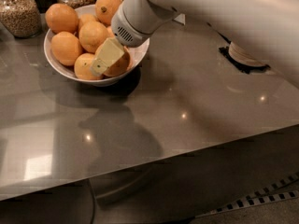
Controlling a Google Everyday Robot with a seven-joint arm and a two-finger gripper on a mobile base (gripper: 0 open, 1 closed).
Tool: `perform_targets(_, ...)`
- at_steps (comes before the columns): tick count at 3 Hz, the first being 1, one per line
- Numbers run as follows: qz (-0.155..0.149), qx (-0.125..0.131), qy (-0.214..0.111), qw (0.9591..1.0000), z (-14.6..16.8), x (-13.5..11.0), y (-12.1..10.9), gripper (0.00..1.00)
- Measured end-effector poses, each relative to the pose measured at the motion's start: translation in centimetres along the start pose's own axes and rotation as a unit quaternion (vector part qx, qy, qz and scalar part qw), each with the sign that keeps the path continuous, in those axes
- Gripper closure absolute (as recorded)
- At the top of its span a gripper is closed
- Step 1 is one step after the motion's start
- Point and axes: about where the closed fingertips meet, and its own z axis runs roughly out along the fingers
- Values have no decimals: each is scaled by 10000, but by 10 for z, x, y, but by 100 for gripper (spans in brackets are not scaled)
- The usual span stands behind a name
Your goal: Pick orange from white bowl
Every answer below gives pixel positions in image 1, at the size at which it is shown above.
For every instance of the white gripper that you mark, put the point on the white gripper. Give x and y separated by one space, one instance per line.
130 31

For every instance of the orange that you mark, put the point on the orange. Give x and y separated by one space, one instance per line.
109 29
61 18
66 48
121 66
82 67
92 34
106 9

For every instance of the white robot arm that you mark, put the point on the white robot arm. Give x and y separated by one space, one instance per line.
267 29

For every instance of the white ceramic bowl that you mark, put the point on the white ceramic bowl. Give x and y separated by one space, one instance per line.
137 54

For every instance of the orange front bottom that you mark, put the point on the orange front bottom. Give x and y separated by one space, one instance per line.
82 67

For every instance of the orange small back middle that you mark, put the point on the orange small back middle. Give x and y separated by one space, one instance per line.
84 18

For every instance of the orange top back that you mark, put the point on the orange top back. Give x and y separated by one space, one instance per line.
106 9

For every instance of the white folded card stand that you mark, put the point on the white folded card stand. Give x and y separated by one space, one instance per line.
180 19

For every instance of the glass jar of grains left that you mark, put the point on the glass jar of grains left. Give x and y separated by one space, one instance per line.
20 17

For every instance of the stack of white plates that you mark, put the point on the stack of white plates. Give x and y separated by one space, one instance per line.
241 56

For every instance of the black mat under plates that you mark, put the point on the black mat under plates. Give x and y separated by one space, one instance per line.
247 69

